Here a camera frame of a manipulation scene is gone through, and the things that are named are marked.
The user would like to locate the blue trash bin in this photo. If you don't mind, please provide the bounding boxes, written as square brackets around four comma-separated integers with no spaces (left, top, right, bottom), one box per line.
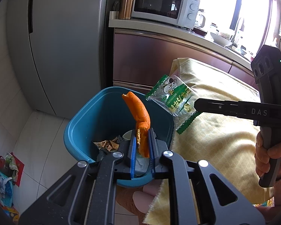
[63,86,175,188]

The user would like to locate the kitchen faucet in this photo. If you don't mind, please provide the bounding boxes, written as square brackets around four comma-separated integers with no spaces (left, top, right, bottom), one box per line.
[232,17,245,47]

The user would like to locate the brown lower cabinets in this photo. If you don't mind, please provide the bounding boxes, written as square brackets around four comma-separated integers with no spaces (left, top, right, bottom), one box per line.
[112,27,260,94]

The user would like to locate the white microwave oven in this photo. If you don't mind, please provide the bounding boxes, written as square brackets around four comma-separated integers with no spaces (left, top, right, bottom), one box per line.
[132,0,200,29]

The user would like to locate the yellow patterned tablecloth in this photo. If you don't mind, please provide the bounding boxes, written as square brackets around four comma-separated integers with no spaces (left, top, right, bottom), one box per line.
[142,57,276,225]

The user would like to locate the right hand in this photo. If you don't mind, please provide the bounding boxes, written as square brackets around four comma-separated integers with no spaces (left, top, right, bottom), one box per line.
[254,132,281,180]

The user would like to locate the white ceramic bowl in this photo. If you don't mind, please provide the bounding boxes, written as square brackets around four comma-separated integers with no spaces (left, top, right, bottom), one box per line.
[210,32,232,47]

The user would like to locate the green candy wrapper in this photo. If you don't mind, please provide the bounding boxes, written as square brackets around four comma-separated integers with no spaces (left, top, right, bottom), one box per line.
[146,75,201,134]

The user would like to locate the teal floor rack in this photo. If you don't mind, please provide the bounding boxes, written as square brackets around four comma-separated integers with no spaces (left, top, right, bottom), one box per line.
[0,172,13,208]

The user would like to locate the grey refrigerator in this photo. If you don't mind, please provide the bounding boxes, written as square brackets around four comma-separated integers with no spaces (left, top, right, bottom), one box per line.
[6,0,106,118]

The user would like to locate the copper thermos mug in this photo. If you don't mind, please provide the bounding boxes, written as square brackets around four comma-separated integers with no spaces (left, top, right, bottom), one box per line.
[118,0,134,20]

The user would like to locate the window frame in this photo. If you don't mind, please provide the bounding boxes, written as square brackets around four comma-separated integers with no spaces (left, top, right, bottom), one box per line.
[229,0,242,30]

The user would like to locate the brown snack wrapper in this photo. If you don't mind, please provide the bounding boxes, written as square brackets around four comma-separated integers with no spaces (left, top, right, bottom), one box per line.
[94,138,119,152]

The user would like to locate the dark red lidded container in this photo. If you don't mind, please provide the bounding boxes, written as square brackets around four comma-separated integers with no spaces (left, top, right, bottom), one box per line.
[193,26,208,37]

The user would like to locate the glass electric kettle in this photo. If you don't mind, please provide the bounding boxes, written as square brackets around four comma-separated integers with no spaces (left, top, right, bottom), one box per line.
[194,9,206,28]

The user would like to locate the orange peel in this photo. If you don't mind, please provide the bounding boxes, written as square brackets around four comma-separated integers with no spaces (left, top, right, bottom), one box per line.
[122,91,151,158]

